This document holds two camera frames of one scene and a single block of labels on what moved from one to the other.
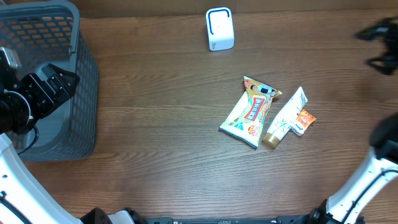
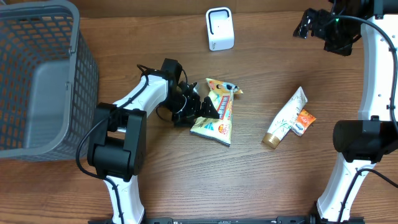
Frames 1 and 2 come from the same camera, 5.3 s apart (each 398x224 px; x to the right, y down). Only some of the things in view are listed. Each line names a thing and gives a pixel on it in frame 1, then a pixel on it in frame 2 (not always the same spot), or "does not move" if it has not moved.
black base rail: x=224 y=219 does not move
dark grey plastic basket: x=45 y=32 does not move
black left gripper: x=33 y=84 to x=195 y=112
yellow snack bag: x=244 y=121 to x=221 y=94
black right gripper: x=385 y=28 to x=321 y=17
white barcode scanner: x=220 y=28 does not move
